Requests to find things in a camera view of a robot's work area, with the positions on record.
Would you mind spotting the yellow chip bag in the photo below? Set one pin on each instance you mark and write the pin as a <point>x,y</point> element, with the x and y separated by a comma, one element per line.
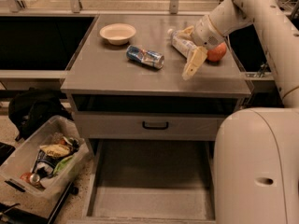
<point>56,150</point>

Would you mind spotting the clear plastic storage bin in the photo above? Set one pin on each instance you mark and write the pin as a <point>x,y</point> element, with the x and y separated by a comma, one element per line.
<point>57,130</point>

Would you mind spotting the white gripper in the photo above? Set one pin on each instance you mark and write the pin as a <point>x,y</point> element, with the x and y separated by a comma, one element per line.
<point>204,33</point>

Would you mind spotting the white paper bowl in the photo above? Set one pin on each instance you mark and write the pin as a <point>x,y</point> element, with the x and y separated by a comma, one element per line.
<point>118,33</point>

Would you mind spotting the red apple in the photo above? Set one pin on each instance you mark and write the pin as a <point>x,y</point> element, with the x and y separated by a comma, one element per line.
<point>216,54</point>

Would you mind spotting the clear plastic water bottle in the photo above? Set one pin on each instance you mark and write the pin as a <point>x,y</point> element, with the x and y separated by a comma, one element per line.
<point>182,46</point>

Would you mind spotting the grey drawer cabinet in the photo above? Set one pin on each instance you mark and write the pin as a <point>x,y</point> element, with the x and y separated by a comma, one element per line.
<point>102,79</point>

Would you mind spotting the closed drawer with black handle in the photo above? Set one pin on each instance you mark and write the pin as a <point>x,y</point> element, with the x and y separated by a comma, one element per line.
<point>147,126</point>

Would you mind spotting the black backpack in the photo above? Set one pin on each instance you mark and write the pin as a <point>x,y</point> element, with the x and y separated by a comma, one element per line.
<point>29,110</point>

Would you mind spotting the red soda can in bin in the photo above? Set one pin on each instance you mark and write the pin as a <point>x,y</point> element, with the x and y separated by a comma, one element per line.
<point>30,178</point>

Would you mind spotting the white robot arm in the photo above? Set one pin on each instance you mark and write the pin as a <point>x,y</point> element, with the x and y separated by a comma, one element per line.
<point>256,155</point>

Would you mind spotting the blue white snack bag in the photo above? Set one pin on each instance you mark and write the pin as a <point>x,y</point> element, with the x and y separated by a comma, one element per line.
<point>44,165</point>

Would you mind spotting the green snack bag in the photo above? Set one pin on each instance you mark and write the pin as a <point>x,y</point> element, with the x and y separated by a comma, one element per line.
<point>61,164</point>

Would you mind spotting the open grey drawer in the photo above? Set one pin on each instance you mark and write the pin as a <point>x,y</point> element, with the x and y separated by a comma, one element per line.
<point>150,182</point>

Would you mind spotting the crushed blue soda can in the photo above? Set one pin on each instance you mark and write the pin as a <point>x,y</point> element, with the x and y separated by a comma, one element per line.
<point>144,56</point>

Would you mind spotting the metal clamp bracket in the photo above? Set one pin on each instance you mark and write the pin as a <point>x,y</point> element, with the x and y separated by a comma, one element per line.
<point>261,80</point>

